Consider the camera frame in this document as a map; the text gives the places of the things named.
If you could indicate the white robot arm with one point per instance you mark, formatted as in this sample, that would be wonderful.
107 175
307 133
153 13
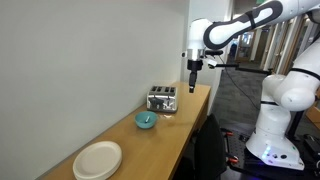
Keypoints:
281 94

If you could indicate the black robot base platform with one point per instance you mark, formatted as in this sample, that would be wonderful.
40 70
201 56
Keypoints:
241 160

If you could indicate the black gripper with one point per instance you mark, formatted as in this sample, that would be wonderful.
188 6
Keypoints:
193 67

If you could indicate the white plate stack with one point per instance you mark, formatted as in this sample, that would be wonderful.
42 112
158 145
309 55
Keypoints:
98 161

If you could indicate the black office chair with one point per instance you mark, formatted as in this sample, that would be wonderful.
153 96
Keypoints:
206 160

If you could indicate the teal bowl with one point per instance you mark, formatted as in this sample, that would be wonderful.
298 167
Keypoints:
141 117

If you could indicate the silver four-slot toaster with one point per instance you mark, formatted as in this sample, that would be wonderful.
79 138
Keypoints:
163 99

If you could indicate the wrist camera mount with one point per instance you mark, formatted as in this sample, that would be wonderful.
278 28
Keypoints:
207 56

